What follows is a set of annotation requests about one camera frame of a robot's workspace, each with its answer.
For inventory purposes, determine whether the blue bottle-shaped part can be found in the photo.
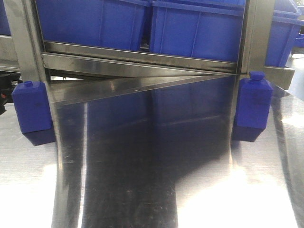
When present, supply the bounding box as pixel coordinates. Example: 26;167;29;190
235;71;273;129
12;81;52;133

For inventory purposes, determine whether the blue plastic bin left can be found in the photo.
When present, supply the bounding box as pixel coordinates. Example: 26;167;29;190
36;0;152;51

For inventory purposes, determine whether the blue plastic bin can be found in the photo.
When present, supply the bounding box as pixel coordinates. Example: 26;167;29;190
36;0;152;51
150;0;244;62
265;0;304;67

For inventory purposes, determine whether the blue plastic bin middle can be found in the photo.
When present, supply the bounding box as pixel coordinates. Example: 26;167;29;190
150;0;244;62

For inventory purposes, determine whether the black equipment at left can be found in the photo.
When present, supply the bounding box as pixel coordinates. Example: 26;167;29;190
0;71;23;114

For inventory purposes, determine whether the blue plastic bin right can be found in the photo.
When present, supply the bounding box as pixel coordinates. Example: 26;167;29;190
265;0;304;67

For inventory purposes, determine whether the stainless steel shelf frame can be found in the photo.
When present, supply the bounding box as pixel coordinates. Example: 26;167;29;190
3;0;295;90

